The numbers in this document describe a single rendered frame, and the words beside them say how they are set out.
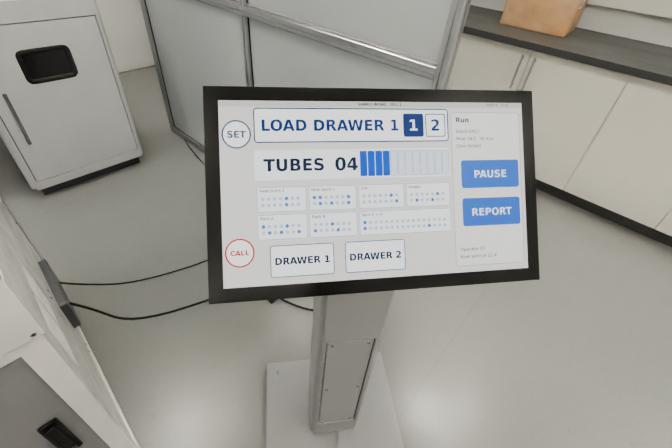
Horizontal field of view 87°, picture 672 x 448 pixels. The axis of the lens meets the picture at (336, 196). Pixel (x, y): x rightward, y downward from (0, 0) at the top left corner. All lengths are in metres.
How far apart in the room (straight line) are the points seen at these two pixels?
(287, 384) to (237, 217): 1.04
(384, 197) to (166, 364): 1.28
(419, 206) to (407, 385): 1.10
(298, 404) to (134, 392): 0.60
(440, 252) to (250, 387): 1.10
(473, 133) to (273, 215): 0.34
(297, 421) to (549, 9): 2.52
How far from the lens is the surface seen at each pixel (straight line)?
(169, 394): 1.59
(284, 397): 1.48
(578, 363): 1.94
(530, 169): 0.66
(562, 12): 2.72
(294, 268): 0.53
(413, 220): 0.56
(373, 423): 1.46
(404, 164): 0.56
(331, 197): 0.53
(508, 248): 0.64
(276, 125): 0.54
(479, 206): 0.61
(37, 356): 0.88
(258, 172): 0.53
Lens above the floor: 1.41
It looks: 39 degrees down
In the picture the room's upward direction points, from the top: 5 degrees clockwise
